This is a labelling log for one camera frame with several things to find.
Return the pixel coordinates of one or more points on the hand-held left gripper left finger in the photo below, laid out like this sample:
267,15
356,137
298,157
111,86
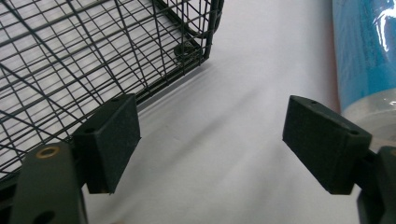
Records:
107,141

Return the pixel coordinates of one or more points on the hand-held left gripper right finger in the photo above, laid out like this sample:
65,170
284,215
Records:
323,146

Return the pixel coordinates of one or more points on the blue plastic bottle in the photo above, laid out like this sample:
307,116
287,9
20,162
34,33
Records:
367,59

